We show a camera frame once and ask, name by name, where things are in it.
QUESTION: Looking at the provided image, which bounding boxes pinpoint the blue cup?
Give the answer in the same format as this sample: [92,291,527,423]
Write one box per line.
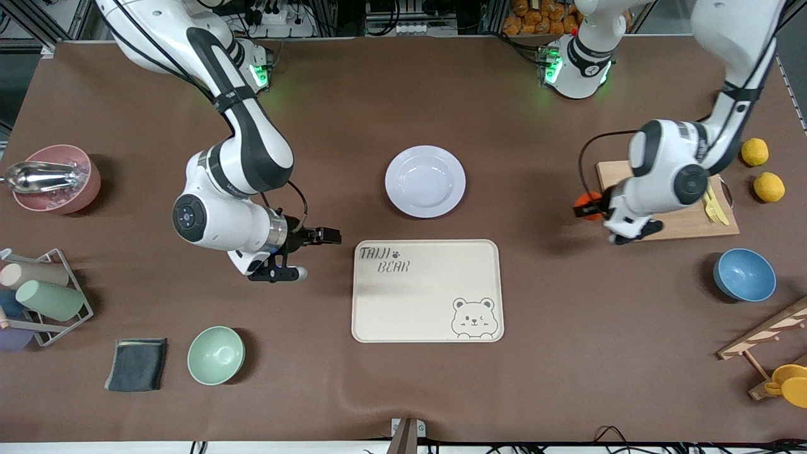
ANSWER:
[0,289,26,319]

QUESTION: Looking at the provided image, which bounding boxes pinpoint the green bowl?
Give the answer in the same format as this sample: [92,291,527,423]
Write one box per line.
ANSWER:
[187,326,246,386]

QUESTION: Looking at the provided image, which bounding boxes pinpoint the purple cup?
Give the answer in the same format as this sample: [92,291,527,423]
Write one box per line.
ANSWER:
[0,325,35,351]

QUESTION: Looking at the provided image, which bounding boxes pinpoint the grey wire cup holder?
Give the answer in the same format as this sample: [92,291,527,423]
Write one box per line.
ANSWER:
[0,248,95,347]

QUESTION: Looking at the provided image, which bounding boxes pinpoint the metal scoop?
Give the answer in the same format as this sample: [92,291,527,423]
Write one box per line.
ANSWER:
[3,161,83,194]

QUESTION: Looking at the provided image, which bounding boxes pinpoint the long white power strip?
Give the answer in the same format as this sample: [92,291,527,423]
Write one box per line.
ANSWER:
[366,22,458,37]

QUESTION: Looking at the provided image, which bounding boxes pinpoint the large yellow lemon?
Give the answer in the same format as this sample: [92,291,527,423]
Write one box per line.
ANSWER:
[754,172,786,203]

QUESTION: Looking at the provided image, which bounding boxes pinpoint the bamboo cutting board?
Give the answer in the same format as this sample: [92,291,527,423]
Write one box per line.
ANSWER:
[596,160,740,242]

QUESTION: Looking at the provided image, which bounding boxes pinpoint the beige cup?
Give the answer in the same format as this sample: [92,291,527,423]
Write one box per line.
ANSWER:
[0,262,70,291]

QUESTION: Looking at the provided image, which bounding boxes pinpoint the dark grey cloth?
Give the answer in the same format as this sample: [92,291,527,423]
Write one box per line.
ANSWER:
[104,338,168,393]

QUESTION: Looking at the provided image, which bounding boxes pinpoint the yellow cup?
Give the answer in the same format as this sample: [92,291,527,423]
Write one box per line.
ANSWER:
[765,364,807,409]

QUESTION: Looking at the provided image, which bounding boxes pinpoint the pale blue plate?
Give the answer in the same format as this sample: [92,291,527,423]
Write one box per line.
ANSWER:
[385,146,467,219]

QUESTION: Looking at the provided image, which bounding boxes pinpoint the cream bear print tray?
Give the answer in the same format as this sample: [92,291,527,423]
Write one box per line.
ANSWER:
[351,239,505,344]

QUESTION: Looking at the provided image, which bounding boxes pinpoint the blue bowl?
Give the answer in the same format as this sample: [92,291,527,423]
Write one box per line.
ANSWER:
[713,248,777,303]

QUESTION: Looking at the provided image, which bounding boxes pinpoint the grey aluminium frame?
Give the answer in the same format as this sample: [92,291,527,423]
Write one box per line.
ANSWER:
[0,0,102,50]

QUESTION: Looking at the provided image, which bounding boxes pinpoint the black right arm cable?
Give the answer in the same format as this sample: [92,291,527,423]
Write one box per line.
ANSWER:
[287,180,310,229]

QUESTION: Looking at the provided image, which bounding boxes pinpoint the small yellow lemon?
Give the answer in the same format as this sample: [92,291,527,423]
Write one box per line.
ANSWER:
[741,138,770,167]

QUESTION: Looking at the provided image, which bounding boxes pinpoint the orange fruit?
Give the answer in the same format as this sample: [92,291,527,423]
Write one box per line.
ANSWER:
[576,193,605,222]

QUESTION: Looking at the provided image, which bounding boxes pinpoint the orange bread pile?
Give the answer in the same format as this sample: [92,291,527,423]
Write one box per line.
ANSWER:
[502,0,584,37]

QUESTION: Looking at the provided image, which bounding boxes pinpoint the pink bowl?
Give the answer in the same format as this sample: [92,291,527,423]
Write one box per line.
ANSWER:
[13,144,102,215]

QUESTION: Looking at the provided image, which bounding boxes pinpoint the green cup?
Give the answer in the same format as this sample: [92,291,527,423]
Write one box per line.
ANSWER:
[16,279,86,322]

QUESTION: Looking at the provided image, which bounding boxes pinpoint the wooden dish rack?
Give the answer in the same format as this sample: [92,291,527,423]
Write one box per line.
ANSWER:
[717,296,807,401]

